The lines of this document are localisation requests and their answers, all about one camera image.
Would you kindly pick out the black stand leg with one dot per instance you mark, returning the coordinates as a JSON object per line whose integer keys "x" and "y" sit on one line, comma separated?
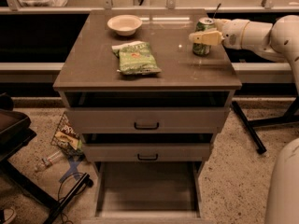
{"x": 290, "y": 116}

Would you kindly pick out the green chip bag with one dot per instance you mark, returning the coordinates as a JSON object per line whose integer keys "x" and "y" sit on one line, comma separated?
{"x": 135, "y": 58}

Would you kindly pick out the black chair base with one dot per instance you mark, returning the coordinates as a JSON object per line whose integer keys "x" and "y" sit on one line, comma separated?
{"x": 45, "y": 114}

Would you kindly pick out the top drawer with handle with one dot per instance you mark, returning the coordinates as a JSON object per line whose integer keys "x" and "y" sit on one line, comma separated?
{"x": 147, "y": 120}

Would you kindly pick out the grey drawer cabinet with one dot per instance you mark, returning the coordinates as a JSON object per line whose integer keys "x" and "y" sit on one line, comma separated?
{"x": 90, "y": 77}

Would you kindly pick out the white paper bowl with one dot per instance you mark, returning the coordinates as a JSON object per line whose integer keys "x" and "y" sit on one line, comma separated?
{"x": 124, "y": 25}

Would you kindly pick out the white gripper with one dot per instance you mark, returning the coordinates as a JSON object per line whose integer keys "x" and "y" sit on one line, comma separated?
{"x": 234, "y": 33}

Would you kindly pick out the shoe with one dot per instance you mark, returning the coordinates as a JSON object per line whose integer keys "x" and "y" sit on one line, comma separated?
{"x": 7, "y": 215}

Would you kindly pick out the clear plastic bottle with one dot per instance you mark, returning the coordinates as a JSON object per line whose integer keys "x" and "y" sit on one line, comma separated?
{"x": 48, "y": 161}

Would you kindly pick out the open bottom drawer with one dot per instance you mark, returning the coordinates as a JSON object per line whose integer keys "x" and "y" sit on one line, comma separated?
{"x": 147, "y": 193}

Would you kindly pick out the red snack bag on floor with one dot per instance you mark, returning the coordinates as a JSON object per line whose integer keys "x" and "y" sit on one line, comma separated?
{"x": 66, "y": 139}

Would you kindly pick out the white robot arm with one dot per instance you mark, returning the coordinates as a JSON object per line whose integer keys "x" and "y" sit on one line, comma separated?
{"x": 275, "y": 42}

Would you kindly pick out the middle drawer with handle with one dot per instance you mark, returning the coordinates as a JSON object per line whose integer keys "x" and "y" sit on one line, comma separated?
{"x": 147, "y": 152}

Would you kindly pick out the green soda can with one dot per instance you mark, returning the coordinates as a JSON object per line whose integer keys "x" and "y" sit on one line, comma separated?
{"x": 203, "y": 26}

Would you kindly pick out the drawer with handle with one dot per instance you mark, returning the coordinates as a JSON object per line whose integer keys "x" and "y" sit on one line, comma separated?
{"x": 147, "y": 120}
{"x": 147, "y": 152}

